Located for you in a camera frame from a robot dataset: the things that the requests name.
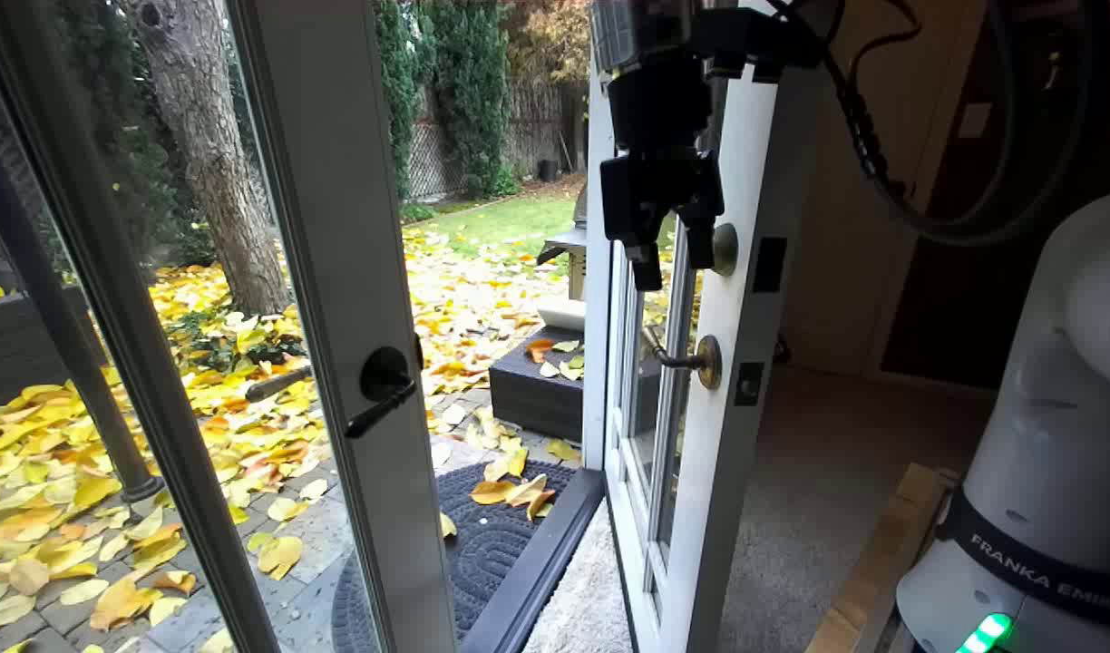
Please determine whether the dark green cypress shrub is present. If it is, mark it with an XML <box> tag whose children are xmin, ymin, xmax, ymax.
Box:
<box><xmin>377</xmin><ymin>0</ymin><xmax>521</xmax><ymax>204</ymax></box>

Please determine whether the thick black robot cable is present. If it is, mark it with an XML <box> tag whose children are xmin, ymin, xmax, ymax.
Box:
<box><xmin>814</xmin><ymin>0</ymin><xmax>1110</xmax><ymax>250</ymax></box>

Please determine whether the dark box holding leaves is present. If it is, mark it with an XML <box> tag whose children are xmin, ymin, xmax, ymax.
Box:
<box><xmin>485</xmin><ymin>322</ymin><xmax>660</xmax><ymax>445</ymax></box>

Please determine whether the white glass door without deadbolt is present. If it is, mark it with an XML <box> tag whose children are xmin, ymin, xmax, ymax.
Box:
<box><xmin>0</xmin><ymin>0</ymin><xmax>460</xmax><ymax>653</ymax></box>

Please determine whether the black doormat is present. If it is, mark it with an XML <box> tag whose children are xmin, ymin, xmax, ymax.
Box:
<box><xmin>458</xmin><ymin>463</ymin><xmax>611</xmax><ymax>653</ymax></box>

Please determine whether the dark round door mat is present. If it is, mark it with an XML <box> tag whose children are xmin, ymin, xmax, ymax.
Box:
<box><xmin>328</xmin><ymin>458</ymin><xmax>583</xmax><ymax>653</ymax></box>

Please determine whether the grey garden bench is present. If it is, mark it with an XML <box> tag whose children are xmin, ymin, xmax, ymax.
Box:
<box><xmin>534</xmin><ymin>222</ymin><xmax>590</xmax><ymax>303</ymax></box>

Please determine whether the dark metal patio pole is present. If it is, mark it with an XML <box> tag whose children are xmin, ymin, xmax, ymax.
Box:
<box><xmin>0</xmin><ymin>118</ymin><xmax>166</xmax><ymax>507</ymax></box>

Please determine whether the round door deadbolt lock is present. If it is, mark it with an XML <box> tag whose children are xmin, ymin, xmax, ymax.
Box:
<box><xmin>707</xmin><ymin>217</ymin><xmax>745</xmax><ymax>276</ymax></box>

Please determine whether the wooden robot platform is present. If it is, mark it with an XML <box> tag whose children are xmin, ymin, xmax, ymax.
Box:
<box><xmin>807</xmin><ymin>460</ymin><xmax>961</xmax><ymax>653</ymax></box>

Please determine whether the white light switch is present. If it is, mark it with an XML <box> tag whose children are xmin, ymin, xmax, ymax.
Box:
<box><xmin>959</xmin><ymin>101</ymin><xmax>995</xmax><ymax>146</ymax></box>

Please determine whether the grey tree trunk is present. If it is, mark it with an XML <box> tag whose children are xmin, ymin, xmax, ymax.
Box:
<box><xmin>122</xmin><ymin>0</ymin><xmax>296</xmax><ymax>318</ymax></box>

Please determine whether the door lever handle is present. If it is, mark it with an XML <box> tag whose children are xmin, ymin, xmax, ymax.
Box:
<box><xmin>641</xmin><ymin>328</ymin><xmax>726</xmax><ymax>395</ymax></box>
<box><xmin>341</xmin><ymin>342</ymin><xmax>420</xmax><ymax>443</ymax></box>

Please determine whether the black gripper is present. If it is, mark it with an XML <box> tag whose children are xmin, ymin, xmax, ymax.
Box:
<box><xmin>597</xmin><ymin>48</ymin><xmax>729</xmax><ymax>295</ymax></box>

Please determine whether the dark wicker planter box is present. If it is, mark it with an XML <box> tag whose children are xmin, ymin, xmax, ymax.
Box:
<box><xmin>0</xmin><ymin>285</ymin><xmax>98</xmax><ymax>409</ymax></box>

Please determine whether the white glass door with deadbolt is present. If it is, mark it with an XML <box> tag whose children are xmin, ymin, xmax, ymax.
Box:
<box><xmin>583</xmin><ymin>0</ymin><xmax>792</xmax><ymax>653</ymax></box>

